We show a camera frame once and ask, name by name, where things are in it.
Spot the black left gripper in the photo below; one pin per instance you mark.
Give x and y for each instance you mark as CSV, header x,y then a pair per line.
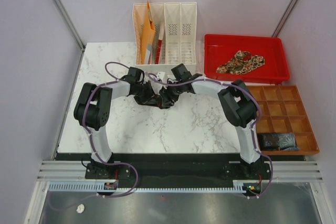
x,y
150,91

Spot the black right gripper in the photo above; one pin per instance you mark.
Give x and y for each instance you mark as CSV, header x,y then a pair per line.
x,y
167,93

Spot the orange envelope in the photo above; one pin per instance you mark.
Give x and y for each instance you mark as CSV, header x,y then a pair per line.
x,y
148,31

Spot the dark rolled tie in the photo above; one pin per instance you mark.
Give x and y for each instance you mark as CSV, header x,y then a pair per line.
x,y
268,141

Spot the dark red patterned tie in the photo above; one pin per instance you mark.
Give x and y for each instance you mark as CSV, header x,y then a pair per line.
x,y
140,102

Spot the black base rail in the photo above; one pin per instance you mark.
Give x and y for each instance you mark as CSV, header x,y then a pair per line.
x,y
178,169

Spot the red white booklet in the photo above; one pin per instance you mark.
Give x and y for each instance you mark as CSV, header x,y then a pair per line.
x,y
159,45

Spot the crumpled white paper ball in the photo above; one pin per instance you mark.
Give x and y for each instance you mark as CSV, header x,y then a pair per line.
x,y
80,209

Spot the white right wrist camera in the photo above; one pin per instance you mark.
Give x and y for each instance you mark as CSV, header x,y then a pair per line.
x,y
162,76

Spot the grey folder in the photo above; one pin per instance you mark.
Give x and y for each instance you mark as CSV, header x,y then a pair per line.
x,y
148,52

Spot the white cable duct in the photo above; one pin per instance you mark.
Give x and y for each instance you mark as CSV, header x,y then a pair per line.
x,y
117,187

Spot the red plastic bin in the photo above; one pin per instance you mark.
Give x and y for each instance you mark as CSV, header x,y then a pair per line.
x,y
219,49

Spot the floral cream patterned tie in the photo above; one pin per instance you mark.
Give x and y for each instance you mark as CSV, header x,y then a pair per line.
x,y
242,62

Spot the brown compartment tray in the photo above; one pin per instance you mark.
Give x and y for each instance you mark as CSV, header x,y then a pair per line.
x,y
283,112

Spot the blue-grey rolled tie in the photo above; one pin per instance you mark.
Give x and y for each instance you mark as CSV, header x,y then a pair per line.
x,y
287,142

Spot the white file organizer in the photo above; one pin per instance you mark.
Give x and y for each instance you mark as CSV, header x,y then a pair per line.
x,y
179,41

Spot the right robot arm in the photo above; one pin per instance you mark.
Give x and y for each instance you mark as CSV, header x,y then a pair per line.
x,y
237,102

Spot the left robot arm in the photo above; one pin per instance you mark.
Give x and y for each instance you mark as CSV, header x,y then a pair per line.
x,y
92,109

